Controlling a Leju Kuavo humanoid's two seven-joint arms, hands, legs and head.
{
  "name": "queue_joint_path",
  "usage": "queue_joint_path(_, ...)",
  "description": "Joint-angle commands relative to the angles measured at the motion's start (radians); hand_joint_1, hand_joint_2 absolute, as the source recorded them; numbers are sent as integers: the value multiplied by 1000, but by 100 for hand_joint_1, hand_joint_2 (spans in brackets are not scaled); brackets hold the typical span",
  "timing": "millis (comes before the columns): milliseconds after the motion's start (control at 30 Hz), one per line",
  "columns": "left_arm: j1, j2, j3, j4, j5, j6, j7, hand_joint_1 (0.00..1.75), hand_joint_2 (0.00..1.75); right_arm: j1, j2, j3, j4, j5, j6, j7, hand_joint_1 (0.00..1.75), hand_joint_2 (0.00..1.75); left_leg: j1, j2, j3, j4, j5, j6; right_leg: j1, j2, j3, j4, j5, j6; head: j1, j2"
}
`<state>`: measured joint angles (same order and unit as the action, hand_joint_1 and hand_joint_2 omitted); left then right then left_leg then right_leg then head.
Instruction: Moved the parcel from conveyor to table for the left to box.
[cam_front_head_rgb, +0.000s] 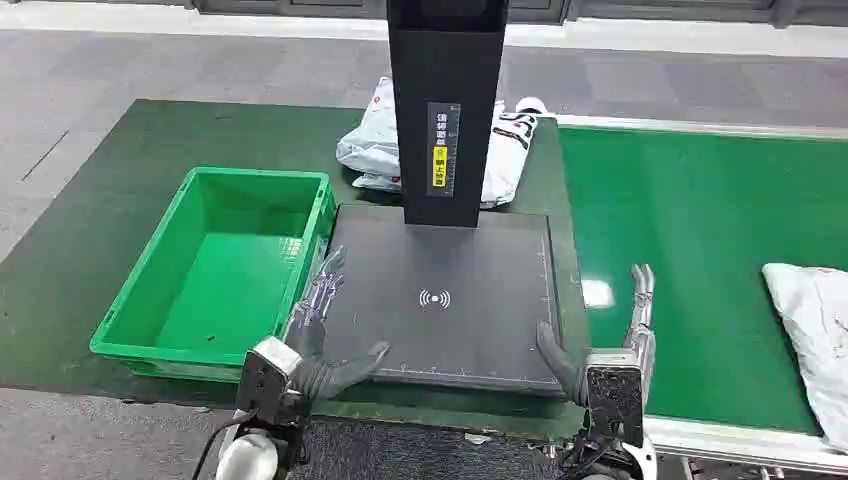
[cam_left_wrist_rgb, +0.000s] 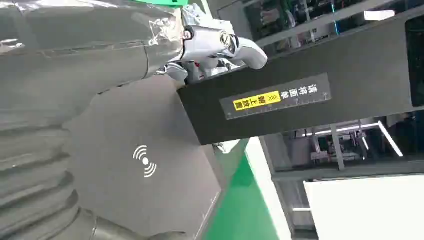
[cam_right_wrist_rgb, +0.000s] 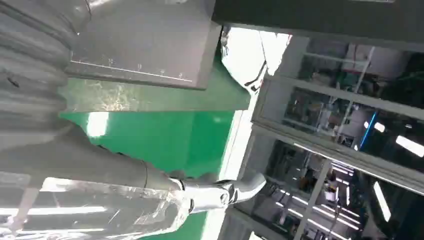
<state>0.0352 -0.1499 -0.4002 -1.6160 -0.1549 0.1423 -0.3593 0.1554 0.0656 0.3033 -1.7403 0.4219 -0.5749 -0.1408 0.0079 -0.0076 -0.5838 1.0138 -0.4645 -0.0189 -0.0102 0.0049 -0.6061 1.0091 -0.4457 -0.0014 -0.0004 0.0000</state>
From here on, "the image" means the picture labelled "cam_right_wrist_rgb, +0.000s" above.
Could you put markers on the ribbed grey right arm sleeve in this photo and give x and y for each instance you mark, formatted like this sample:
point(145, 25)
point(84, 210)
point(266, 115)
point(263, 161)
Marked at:
point(31, 82)

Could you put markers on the dark overhead beam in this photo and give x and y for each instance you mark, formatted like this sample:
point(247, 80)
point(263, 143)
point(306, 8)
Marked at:
point(318, 16)

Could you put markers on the grey framed glass partition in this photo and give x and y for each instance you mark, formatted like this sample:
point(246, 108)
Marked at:
point(334, 145)

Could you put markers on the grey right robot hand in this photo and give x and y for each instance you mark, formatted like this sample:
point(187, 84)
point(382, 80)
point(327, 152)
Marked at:
point(99, 165)

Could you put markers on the white plastic sheet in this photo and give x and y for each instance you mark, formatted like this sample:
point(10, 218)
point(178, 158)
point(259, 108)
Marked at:
point(245, 56)

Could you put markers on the grey table with scale marks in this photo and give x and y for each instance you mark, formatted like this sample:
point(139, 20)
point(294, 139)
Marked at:
point(145, 39)

